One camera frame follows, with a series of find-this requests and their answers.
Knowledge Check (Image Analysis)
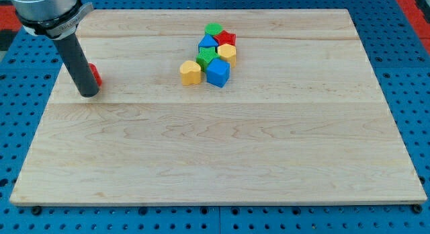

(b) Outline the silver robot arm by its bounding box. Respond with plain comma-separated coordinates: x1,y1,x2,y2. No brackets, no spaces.
8,0,94,40

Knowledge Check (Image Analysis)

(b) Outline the yellow heart block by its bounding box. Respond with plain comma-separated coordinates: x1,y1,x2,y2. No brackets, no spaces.
179,61,202,86

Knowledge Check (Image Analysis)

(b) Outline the wooden board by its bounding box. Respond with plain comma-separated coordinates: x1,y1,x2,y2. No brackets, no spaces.
10,9,427,206

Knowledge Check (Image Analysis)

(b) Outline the blue cube block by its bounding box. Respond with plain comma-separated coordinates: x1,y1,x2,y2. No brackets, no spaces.
206,58,230,87

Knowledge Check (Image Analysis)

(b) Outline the green star block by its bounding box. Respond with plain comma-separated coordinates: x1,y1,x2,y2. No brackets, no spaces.
196,47,220,72

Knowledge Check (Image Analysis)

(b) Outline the yellow hexagon block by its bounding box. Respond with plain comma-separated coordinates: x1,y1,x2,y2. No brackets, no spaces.
217,44,237,68

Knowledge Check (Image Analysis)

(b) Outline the blue triangle block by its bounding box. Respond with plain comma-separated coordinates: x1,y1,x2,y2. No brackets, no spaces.
198,34,218,52

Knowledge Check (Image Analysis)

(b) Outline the red star block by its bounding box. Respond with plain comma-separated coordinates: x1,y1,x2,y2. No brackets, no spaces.
213,30,237,46

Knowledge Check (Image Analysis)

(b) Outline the green cylinder block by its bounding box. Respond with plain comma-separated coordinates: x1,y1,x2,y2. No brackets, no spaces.
204,23,223,36

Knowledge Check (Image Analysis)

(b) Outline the red block behind rod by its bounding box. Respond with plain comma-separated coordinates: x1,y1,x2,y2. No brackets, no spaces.
89,63,102,87

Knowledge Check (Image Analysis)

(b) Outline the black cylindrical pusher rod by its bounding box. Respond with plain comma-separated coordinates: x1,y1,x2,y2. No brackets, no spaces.
53,34,99,98

